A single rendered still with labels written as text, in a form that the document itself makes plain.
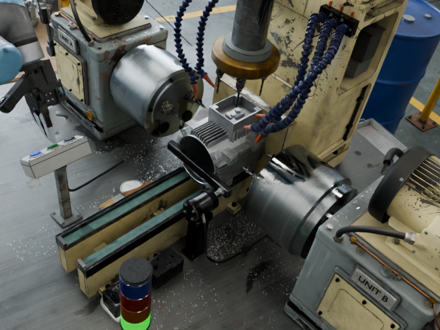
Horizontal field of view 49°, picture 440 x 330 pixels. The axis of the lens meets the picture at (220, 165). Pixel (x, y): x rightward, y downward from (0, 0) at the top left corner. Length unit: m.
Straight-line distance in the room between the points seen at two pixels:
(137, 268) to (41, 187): 0.79
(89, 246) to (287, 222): 0.55
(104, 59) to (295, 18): 0.60
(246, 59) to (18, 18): 0.56
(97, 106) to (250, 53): 0.66
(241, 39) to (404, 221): 0.57
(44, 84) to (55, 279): 0.52
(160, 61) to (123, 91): 0.15
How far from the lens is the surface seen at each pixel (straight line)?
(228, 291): 1.39
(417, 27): 2.88
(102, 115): 1.71
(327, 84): 1.40
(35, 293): 1.40
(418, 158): 1.05
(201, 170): 1.35
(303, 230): 1.20
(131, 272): 0.90
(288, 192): 1.20
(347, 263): 1.12
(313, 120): 1.47
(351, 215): 1.17
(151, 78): 1.48
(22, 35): 1.30
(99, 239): 1.40
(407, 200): 1.04
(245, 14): 1.21
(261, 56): 1.25
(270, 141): 1.45
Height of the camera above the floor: 1.97
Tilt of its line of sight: 43 degrees down
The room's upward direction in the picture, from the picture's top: 10 degrees clockwise
